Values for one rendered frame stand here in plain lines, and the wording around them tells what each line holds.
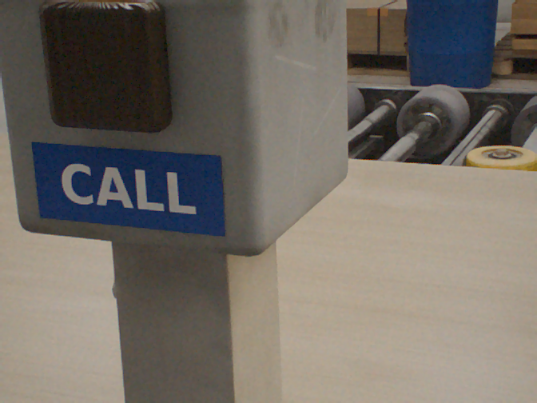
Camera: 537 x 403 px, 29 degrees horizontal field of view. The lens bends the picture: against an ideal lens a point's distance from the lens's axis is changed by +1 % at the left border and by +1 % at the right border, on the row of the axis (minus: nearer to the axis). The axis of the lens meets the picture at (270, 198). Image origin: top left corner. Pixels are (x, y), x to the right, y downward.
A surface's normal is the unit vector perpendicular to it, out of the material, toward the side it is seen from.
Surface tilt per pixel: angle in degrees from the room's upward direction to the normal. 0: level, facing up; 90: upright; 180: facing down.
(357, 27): 90
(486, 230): 0
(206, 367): 90
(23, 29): 90
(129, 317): 90
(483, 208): 0
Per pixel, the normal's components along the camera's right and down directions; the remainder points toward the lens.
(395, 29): -0.40, 0.29
